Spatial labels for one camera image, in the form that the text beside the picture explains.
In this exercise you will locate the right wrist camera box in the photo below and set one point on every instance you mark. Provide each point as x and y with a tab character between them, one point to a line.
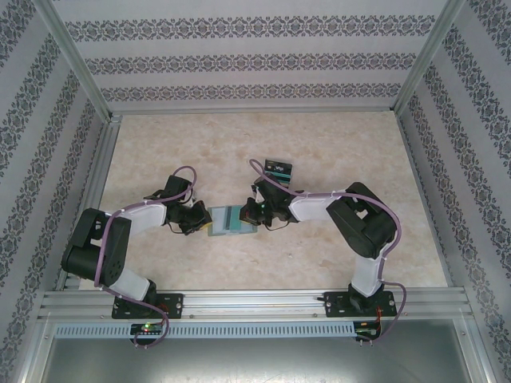
259	195

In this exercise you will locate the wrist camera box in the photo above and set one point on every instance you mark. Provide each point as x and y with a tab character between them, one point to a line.
192	201
259	195

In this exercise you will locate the black VIP card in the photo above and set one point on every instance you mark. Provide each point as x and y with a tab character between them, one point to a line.
279	167

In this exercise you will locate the teal card with dark stripe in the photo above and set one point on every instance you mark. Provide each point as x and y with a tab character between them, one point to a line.
235	219

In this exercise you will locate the circuit board with green light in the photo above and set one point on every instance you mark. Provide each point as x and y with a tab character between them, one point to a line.
139	329

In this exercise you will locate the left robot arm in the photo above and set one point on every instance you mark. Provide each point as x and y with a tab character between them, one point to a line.
92	255

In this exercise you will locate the aluminium frame post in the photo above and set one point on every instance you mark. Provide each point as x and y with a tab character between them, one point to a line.
80	60
424	60

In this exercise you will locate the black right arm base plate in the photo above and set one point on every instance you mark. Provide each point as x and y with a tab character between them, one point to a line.
335	305

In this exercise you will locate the aluminium side rail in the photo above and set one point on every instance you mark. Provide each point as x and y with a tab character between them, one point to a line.
426	199
97	179

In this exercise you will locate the galvanised metal sheet panel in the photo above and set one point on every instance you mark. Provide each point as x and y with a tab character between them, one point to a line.
255	363

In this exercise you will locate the clear acrylic card stand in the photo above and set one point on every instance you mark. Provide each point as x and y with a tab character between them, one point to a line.
279	171

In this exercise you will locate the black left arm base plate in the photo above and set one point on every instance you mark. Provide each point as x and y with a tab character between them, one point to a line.
175	305

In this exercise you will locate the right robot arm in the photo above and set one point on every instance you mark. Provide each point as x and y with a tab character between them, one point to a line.
367	275

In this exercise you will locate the aluminium frame crossbar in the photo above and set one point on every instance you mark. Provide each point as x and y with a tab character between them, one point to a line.
255	110

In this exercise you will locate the aluminium mounting rail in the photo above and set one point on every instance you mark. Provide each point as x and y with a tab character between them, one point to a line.
247	303

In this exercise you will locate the green card holder wallet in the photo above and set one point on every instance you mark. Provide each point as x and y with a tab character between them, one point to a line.
219	219

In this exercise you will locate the small circuit board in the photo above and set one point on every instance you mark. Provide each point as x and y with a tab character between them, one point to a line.
365	332

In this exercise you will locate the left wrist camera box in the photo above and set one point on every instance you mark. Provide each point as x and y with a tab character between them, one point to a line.
192	201

